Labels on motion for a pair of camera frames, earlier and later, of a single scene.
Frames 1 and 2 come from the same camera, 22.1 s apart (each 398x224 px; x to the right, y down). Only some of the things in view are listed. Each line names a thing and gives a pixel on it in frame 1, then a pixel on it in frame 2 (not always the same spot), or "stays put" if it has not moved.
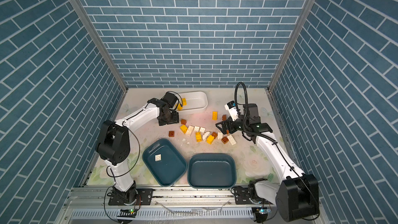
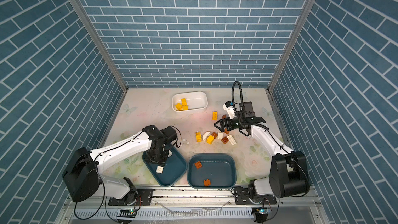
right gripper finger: [224, 127] stays put
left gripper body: [171, 117] -> [158, 157]
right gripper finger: [223, 124] stays put
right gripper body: [239, 124] stays put
